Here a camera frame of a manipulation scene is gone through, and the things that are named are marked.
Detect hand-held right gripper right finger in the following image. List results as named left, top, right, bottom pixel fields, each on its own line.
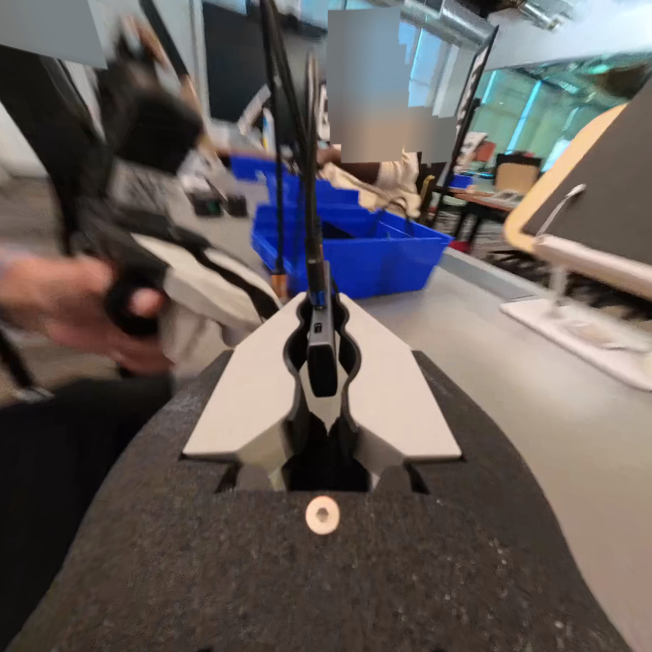
left=336, top=292, right=463, bottom=467

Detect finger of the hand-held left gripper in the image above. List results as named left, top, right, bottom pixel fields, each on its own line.
left=157, top=254, right=280, bottom=361
left=132, top=232, right=216, bottom=259

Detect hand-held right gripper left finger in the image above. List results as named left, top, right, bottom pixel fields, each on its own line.
left=181, top=292, right=311, bottom=467

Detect black cable orange plugs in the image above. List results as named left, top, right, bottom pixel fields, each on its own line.
left=259, top=0, right=288, bottom=300

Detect black cable blue plugs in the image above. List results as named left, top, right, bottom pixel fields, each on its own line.
left=267, top=0, right=331, bottom=310

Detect blue storage bin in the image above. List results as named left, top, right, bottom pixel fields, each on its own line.
left=251, top=204, right=455, bottom=300
left=229, top=155, right=360, bottom=210

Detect grey desk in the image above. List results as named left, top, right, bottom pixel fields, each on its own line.
left=168, top=204, right=652, bottom=652

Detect person's left hand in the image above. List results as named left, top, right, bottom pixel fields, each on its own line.
left=0, top=253, right=172, bottom=376

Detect black small box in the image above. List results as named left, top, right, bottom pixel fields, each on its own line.
left=186, top=193, right=225, bottom=217

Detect white lamp stand base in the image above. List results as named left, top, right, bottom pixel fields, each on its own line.
left=501, top=265, right=652, bottom=393

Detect person's black clothing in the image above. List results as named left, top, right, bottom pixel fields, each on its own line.
left=0, top=46, right=176, bottom=652

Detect black panel wooden board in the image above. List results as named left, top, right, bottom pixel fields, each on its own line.
left=503, top=89, right=652, bottom=301

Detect black white banner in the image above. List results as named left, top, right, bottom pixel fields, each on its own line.
left=451, top=25, right=499, bottom=164

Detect silver air duct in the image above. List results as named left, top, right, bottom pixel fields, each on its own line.
left=402, top=0, right=497, bottom=47

